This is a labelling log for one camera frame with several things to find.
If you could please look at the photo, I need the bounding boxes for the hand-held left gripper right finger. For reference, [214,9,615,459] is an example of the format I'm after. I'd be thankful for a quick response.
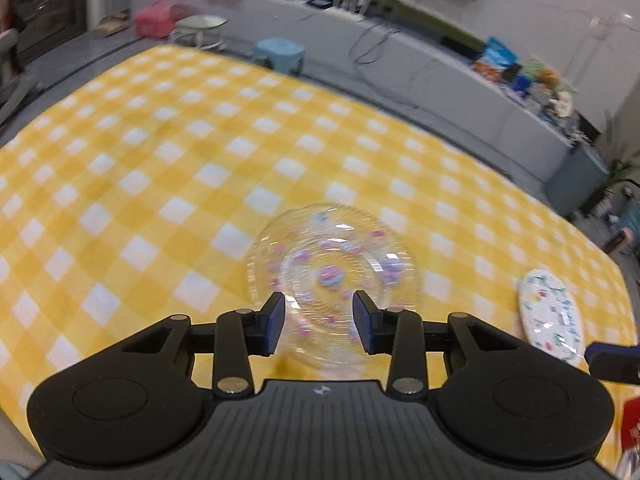
[353,290,536,395]

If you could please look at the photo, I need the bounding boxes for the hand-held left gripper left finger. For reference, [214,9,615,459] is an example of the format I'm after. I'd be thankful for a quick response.
[107,291,287,398]

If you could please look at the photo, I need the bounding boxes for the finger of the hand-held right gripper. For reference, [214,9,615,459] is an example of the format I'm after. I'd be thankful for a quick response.
[584,341,640,387]

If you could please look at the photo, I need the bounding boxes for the clear glass plate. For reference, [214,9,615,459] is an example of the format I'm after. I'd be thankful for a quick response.
[246,202,421,368]

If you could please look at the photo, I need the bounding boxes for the white painted plate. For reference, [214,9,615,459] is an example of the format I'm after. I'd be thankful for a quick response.
[517,268,586,367]

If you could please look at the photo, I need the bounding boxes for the red mug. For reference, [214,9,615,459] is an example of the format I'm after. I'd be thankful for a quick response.
[621,394,640,463]

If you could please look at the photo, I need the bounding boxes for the pink space heater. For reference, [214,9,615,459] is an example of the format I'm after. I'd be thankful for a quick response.
[602,227,635,256]

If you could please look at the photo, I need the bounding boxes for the grey trash can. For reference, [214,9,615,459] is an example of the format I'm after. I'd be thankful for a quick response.
[545,142,608,216]

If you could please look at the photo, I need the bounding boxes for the yellow checkered tablecloth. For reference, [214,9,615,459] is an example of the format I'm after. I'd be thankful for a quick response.
[0,44,633,461]

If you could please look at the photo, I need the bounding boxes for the marble television console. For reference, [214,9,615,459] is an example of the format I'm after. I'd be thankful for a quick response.
[130,0,583,201]

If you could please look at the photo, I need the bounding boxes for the blue plastic stool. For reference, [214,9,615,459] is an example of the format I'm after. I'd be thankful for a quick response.
[252,37,307,75]

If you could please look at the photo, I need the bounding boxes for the blue snack bag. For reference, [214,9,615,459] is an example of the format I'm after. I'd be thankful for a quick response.
[474,36,517,81]

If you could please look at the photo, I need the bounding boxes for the white round stool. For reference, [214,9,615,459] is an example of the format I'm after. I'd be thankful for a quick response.
[169,14,228,51]

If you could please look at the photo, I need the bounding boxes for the white router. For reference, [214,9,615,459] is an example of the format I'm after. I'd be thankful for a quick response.
[332,0,376,23]

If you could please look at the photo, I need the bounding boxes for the pink basket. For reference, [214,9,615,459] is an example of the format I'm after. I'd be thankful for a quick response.
[134,1,176,38]

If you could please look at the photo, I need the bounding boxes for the black cable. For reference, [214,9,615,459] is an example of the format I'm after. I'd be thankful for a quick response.
[349,25,418,111]

